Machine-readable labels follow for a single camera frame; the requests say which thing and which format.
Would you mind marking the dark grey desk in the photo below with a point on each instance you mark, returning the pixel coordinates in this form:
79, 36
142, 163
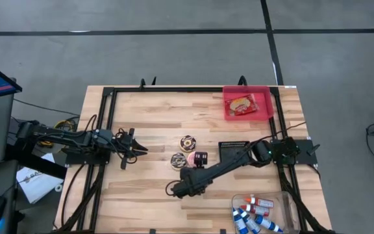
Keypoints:
10, 182

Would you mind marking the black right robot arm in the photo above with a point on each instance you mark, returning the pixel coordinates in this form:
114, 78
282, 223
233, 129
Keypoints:
219, 169

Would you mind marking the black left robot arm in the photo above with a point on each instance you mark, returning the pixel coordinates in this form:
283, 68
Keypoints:
63, 138

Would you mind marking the clear plastic container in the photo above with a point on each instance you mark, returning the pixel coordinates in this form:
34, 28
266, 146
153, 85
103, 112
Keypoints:
287, 208

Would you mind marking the yellow tool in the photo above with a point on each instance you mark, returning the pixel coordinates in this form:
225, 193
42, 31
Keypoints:
45, 143

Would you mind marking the red plastic tray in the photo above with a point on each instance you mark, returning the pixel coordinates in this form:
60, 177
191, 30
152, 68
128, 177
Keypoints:
264, 112

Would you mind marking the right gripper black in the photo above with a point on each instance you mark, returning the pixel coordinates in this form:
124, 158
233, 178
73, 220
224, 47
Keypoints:
201, 158

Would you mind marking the black mesh basket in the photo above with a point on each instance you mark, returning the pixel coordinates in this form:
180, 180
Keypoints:
230, 148

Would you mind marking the black aluminium table frame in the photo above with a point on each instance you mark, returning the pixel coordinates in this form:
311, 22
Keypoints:
174, 89

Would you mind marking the red orange snack packet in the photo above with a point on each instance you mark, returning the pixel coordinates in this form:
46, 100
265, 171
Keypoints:
239, 105

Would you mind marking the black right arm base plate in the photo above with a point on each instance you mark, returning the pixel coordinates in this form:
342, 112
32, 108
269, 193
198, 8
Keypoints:
305, 160

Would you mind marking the orange glitter glue bottle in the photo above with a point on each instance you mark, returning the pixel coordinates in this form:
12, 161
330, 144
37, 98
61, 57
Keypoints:
261, 202

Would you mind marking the black table clamp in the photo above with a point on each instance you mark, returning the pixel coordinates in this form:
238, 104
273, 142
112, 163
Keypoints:
154, 81
153, 231
222, 231
242, 80
142, 83

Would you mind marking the chocolate striped toy donut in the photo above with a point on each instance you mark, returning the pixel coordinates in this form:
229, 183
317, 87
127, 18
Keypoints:
187, 143
178, 161

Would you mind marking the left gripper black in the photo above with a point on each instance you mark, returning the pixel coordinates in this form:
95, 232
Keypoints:
127, 148

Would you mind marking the white printed paper sheet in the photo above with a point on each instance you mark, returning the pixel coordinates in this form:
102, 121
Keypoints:
34, 185

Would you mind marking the pink frosted toy donut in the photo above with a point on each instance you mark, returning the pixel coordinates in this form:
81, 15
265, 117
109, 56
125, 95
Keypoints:
191, 159

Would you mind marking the black stand beam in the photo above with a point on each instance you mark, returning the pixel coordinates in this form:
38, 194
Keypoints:
37, 164

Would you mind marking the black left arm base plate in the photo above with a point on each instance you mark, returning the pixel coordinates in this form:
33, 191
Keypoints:
86, 160

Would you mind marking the red glitter glue bottle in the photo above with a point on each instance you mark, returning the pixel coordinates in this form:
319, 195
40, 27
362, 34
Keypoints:
256, 210

